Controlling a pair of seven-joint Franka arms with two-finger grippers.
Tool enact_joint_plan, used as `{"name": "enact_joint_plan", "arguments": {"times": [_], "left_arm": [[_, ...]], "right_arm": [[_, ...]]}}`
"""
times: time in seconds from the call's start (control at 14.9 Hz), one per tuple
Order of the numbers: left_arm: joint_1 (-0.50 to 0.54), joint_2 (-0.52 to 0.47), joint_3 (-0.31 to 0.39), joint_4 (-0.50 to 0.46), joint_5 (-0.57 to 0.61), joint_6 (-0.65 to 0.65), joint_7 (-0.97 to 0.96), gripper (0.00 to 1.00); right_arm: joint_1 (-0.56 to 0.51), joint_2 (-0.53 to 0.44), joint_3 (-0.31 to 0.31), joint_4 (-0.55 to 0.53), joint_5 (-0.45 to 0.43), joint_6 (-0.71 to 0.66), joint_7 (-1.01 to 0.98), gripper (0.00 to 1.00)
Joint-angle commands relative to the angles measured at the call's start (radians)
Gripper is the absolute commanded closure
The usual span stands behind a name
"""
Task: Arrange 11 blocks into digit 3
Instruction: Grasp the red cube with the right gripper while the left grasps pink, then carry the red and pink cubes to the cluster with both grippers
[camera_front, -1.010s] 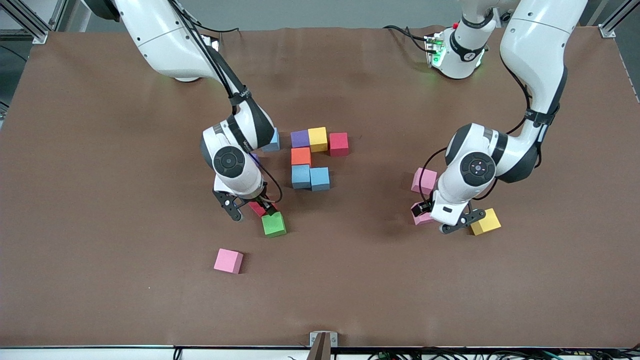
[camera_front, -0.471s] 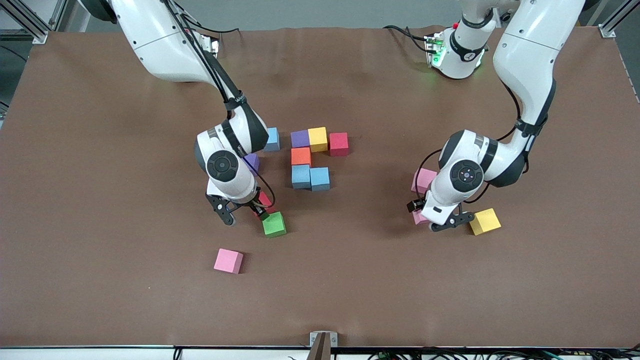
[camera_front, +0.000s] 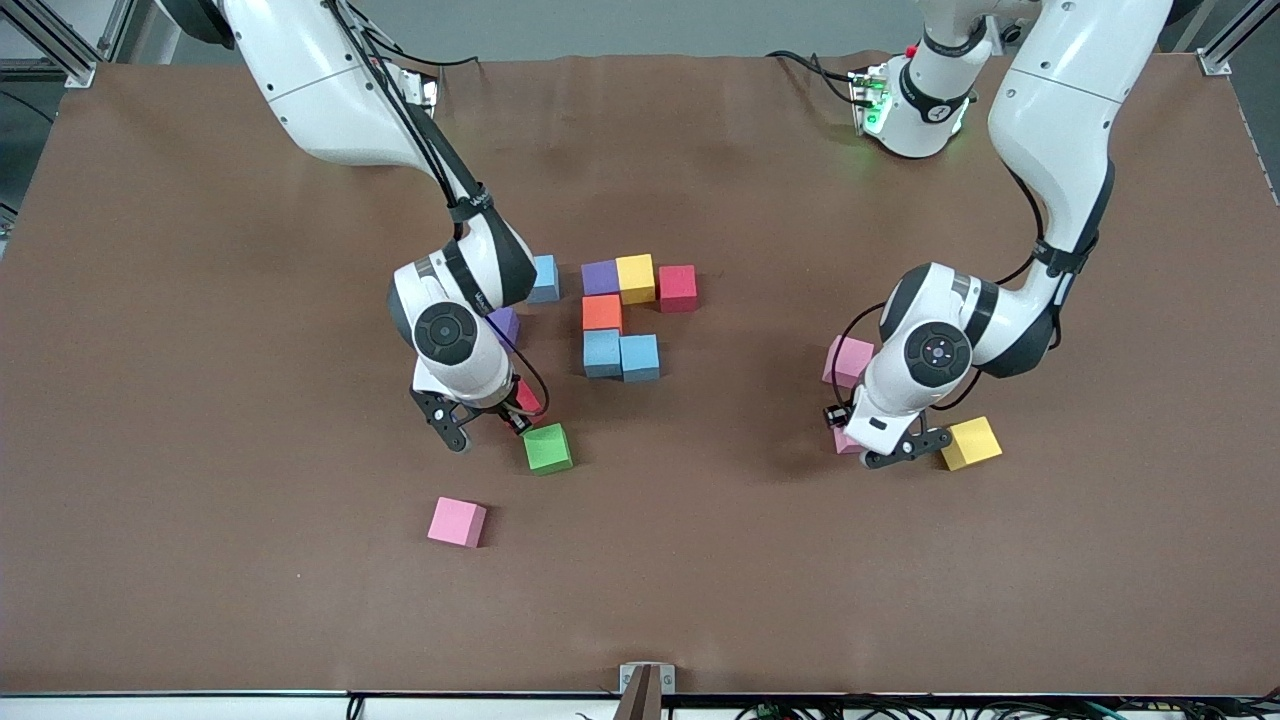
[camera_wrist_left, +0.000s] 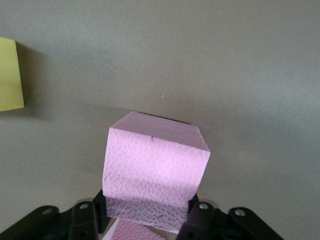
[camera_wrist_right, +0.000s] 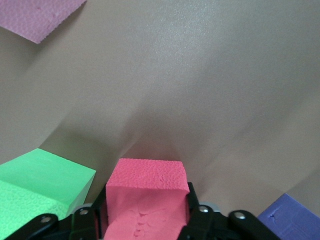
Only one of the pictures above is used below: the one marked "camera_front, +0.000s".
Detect green foam cube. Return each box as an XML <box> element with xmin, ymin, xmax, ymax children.
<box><xmin>522</xmin><ymin>423</ymin><xmax>575</xmax><ymax>475</ymax></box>

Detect yellow foam cube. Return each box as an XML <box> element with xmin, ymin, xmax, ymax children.
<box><xmin>940</xmin><ymin>416</ymin><xmax>1004</xmax><ymax>472</ymax></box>
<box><xmin>615</xmin><ymin>253</ymin><xmax>658</xmax><ymax>306</ymax></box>

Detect brown table mat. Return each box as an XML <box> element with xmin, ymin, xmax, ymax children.
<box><xmin>0</xmin><ymin>50</ymin><xmax>1280</xmax><ymax>698</ymax></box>

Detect silver base connector plate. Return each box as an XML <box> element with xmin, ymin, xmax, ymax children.
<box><xmin>400</xmin><ymin>68</ymin><xmax>441</xmax><ymax>113</ymax></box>
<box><xmin>848</xmin><ymin>65</ymin><xmax>891</xmax><ymax>136</ymax></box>

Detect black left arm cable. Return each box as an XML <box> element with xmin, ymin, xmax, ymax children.
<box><xmin>828</xmin><ymin>165</ymin><xmax>1066</xmax><ymax>411</ymax></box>

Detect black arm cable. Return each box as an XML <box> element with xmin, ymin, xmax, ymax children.
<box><xmin>330</xmin><ymin>0</ymin><xmax>551</xmax><ymax>421</ymax></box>
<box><xmin>828</xmin><ymin>165</ymin><xmax>1066</xmax><ymax>411</ymax></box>

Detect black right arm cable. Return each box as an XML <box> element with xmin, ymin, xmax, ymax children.
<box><xmin>330</xmin><ymin>0</ymin><xmax>551</xmax><ymax>421</ymax></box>

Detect silver table edge bracket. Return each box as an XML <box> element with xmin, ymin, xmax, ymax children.
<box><xmin>618</xmin><ymin>662</ymin><xmax>677</xmax><ymax>720</ymax></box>

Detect black base cable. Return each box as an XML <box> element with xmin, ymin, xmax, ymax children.
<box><xmin>766</xmin><ymin>48</ymin><xmax>863</xmax><ymax>106</ymax></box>

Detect aluminium frame post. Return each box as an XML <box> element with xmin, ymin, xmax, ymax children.
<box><xmin>1195</xmin><ymin>0</ymin><xmax>1280</xmax><ymax>78</ymax></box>
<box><xmin>0</xmin><ymin>0</ymin><xmax>98</xmax><ymax>89</ymax></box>

